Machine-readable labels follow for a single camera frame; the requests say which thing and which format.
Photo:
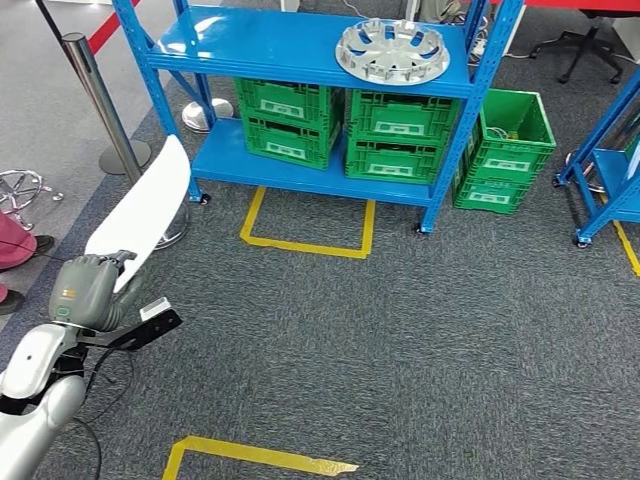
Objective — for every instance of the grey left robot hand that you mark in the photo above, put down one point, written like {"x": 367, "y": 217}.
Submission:
{"x": 82, "y": 291}

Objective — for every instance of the white curved car panel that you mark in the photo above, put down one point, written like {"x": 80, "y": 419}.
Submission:
{"x": 145, "y": 205}

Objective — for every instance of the blue metal shelf rack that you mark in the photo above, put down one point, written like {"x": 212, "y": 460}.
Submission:
{"x": 607, "y": 169}
{"x": 260, "y": 46}

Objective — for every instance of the short red barrier belt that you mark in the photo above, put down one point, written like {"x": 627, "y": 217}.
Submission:
{"x": 112, "y": 26}

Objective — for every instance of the yellow floor tape outline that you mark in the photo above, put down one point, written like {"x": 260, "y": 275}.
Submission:
{"x": 627, "y": 248}
{"x": 250, "y": 455}

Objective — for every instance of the silver wheel hubcap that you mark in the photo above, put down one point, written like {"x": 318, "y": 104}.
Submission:
{"x": 392, "y": 50}

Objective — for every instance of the white desk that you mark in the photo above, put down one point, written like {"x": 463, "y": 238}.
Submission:
{"x": 627, "y": 36}
{"x": 412, "y": 8}

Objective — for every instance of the black office chair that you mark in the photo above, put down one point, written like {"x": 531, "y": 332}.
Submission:
{"x": 583, "y": 36}

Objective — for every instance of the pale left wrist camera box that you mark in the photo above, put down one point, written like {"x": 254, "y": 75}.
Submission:
{"x": 155, "y": 309}

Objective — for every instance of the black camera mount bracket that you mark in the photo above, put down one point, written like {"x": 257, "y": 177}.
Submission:
{"x": 150, "y": 331}

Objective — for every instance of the thin black post stanchion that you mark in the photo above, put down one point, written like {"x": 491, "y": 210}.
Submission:
{"x": 112, "y": 162}

